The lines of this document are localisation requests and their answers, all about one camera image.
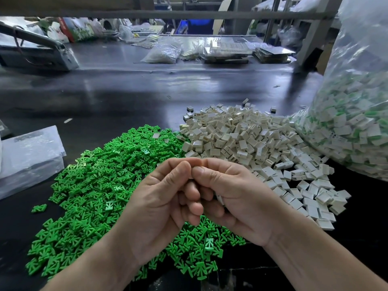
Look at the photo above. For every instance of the person's left forearm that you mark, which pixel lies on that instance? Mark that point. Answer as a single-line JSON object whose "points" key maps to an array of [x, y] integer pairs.
{"points": [[91, 269]]}

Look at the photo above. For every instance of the grey metal horizontal bar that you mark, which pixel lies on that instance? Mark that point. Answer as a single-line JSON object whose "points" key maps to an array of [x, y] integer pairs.
{"points": [[182, 15]]}

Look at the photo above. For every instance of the pile of white plastic caps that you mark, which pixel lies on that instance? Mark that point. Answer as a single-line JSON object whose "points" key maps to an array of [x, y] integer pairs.
{"points": [[254, 133]]}

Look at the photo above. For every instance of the person's right hand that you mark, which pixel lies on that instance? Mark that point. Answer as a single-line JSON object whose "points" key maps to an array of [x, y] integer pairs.
{"points": [[248, 203]]}

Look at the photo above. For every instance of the clear plastic bag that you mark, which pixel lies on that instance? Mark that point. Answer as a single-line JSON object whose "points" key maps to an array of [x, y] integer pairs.
{"points": [[354, 121]]}

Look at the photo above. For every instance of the small green plastic part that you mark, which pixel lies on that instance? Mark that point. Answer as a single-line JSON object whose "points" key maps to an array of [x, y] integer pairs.
{"points": [[39, 208]]}

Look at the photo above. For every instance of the grey heat sealer machine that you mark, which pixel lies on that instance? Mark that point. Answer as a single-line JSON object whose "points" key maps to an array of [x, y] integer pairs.
{"points": [[39, 55]]}

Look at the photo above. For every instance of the grey metal slanted post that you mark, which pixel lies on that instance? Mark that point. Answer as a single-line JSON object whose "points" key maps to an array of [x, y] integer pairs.
{"points": [[321, 30]]}

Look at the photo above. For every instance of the person's left hand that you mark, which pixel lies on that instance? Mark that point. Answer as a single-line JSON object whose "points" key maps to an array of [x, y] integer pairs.
{"points": [[154, 212]]}

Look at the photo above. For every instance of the pile of green plastic clips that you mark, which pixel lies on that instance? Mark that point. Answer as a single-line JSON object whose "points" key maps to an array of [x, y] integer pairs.
{"points": [[91, 175]]}

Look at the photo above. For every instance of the stack of clear flat bags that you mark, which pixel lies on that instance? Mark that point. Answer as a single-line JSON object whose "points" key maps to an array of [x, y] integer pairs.
{"points": [[30, 157]]}

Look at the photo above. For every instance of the small white plastic part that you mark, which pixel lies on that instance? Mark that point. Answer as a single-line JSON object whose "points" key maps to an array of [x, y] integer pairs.
{"points": [[220, 200]]}

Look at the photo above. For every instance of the dark flat tray stack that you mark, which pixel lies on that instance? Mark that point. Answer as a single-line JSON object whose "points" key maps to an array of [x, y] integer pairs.
{"points": [[274, 54]]}

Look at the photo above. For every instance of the small clear bag of parts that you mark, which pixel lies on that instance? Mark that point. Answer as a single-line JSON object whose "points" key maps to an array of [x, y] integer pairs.
{"points": [[162, 54]]}

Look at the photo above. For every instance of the blue crate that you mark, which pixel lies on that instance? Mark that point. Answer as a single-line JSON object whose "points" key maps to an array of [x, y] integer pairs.
{"points": [[195, 26]]}

